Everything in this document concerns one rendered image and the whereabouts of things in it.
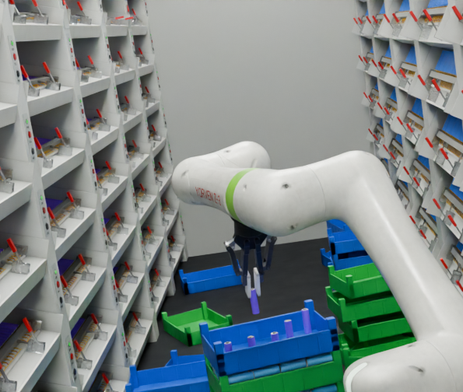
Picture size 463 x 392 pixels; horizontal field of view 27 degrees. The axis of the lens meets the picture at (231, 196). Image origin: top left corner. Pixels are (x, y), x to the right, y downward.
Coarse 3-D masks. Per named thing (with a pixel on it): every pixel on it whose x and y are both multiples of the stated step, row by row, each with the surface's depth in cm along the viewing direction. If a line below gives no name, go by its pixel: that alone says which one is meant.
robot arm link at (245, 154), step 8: (240, 144) 222; (248, 144) 221; (256, 144) 222; (216, 152) 220; (224, 152) 219; (232, 152) 219; (240, 152) 219; (248, 152) 219; (256, 152) 220; (264, 152) 221; (224, 160) 218; (232, 160) 218; (240, 160) 218; (248, 160) 219; (256, 160) 219; (264, 160) 220; (264, 168) 220
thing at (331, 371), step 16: (336, 352) 235; (208, 368) 245; (304, 368) 233; (320, 368) 234; (336, 368) 235; (224, 384) 230; (240, 384) 230; (256, 384) 231; (272, 384) 232; (288, 384) 233; (304, 384) 234; (320, 384) 235
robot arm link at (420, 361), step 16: (384, 352) 161; (400, 352) 159; (416, 352) 158; (432, 352) 158; (352, 368) 159; (368, 368) 156; (384, 368) 155; (400, 368) 154; (416, 368) 156; (432, 368) 156; (448, 368) 157; (352, 384) 156; (368, 384) 154; (384, 384) 153; (400, 384) 153; (416, 384) 154; (432, 384) 155; (448, 384) 156
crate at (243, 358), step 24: (312, 312) 251; (216, 336) 248; (240, 336) 250; (264, 336) 251; (312, 336) 233; (336, 336) 234; (216, 360) 229; (240, 360) 230; (264, 360) 231; (288, 360) 232
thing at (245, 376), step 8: (328, 352) 237; (296, 360) 236; (304, 360) 235; (312, 360) 235; (320, 360) 235; (328, 360) 235; (264, 368) 234; (272, 368) 233; (280, 368) 233; (288, 368) 233; (296, 368) 234; (216, 376) 240; (232, 376) 231; (240, 376) 231; (248, 376) 231; (256, 376) 232
